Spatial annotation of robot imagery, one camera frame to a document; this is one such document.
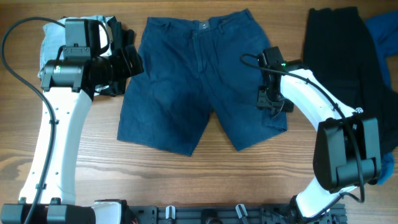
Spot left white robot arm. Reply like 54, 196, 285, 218
1, 19, 144, 223

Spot blue garment under pile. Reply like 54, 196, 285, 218
365, 11, 397, 185

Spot folded light blue jeans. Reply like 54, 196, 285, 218
39, 15, 114, 69

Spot black pants pile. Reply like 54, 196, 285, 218
303, 7, 397, 154

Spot folded black garment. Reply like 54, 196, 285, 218
96, 17, 135, 96

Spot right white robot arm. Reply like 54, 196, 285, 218
255, 47, 382, 223

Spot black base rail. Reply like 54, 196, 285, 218
124, 203, 348, 224

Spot navy blue shorts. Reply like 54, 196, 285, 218
117, 10, 287, 156

